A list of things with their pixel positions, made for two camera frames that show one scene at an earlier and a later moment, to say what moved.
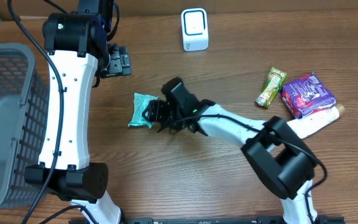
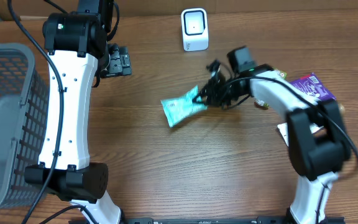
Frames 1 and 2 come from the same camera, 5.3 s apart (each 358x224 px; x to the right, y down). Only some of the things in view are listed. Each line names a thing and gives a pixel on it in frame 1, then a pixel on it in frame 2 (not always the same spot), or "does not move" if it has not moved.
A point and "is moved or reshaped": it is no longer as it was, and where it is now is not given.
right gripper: x=160 y=109 -> x=214 y=91
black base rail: x=220 y=220 does not move
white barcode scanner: x=194 y=29 does not move
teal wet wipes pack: x=140 y=102 is moved or reshaped
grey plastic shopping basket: x=14 y=101 does not move
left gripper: x=120 y=61 does not move
